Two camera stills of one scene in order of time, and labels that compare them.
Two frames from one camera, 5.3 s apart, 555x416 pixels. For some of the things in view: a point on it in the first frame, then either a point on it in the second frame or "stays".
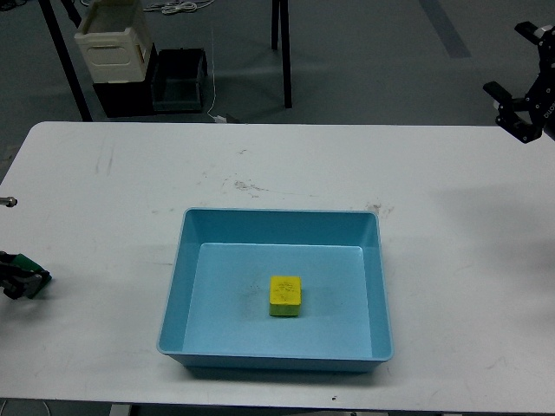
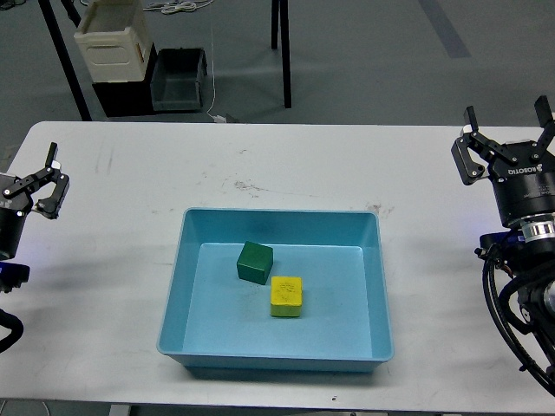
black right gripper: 525,118 -> 526,188
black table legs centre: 285,45 stays
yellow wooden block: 285,295 stays
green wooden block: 31,265 -> 255,263
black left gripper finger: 17,278 -> 51,205
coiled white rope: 178,7 stays
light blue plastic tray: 277,290 stays
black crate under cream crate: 129,99 stays
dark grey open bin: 179,81 stays
